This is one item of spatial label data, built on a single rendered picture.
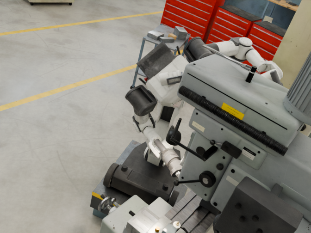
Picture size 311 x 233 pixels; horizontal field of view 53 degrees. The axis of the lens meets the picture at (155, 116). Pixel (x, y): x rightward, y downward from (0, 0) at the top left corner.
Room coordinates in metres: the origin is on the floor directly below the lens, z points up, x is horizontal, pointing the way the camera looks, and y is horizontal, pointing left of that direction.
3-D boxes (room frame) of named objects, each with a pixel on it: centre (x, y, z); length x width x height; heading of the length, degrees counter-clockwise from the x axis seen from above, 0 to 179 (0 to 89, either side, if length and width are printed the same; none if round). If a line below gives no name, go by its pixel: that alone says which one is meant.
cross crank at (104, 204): (1.39, 0.13, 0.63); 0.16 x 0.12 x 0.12; 60
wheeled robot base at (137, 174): (1.99, -0.10, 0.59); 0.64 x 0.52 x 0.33; 169
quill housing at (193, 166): (1.14, -0.31, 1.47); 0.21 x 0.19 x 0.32; 150
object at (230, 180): (1.05, -0.47, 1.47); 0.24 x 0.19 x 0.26; 150
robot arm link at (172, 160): (1.34, -0.18, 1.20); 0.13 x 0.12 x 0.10; 131
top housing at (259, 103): (1.14, -0.32, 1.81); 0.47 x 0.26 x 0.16; 60
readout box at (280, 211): (0.70, -0.40, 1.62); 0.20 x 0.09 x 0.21; 60
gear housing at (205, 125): (1.12, -0.34, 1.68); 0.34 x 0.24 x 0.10; 60
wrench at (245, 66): (1.32, -0.22, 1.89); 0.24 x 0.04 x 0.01; 62
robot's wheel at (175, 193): (1.70, -0.31, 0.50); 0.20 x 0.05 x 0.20; 169
